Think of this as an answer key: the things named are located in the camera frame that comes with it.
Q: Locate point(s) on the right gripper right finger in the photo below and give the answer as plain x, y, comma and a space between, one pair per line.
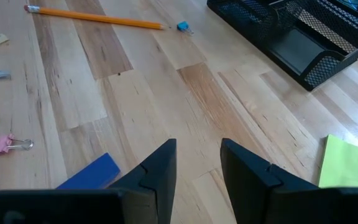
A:
250, 193

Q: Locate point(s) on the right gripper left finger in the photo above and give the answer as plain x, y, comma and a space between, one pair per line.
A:
154, 193

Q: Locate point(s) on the purple eraser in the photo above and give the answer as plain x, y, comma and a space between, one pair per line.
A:
95, 174

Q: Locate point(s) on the green sticky note pad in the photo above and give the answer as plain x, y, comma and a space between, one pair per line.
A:
350, 165

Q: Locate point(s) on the black mesh desk organizer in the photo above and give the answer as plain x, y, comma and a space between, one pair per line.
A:
325, 70

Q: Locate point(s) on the pink binder clip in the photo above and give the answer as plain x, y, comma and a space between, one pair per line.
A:
2, 144

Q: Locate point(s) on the blue binder clip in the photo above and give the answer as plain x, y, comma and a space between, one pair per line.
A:
182, 26

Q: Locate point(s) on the yellow wooden pencil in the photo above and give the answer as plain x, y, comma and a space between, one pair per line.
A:
98, 18

